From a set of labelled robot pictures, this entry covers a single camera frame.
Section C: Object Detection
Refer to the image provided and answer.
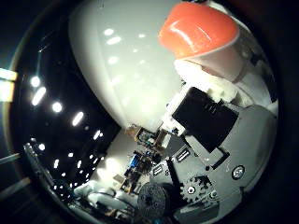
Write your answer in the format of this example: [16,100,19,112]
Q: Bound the small wooden box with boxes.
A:
[125,124,145,139]

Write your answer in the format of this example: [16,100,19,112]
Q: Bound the blue box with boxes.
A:
[130,153,140,169]

